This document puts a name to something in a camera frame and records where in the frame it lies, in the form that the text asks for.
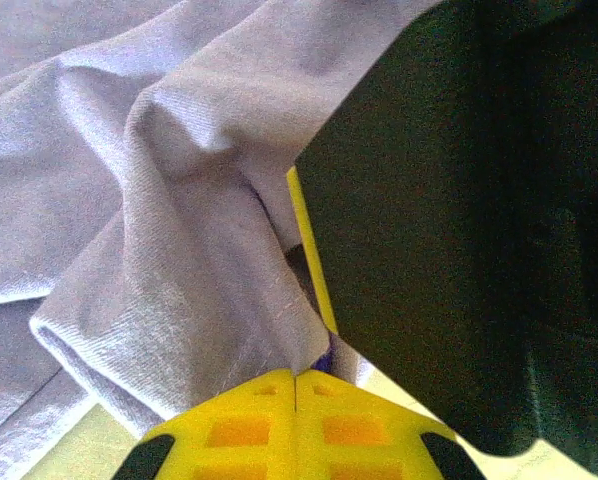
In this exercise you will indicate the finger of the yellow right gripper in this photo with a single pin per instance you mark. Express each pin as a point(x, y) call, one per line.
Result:
point(310, 240)

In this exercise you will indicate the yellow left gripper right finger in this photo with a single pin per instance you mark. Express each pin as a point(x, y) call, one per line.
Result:
point(359, 435)

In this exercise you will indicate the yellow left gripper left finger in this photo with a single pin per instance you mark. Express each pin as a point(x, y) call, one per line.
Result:
point(229, 435)

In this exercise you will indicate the purple t-shirt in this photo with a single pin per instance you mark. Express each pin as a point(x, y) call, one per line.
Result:
point(129, 200)

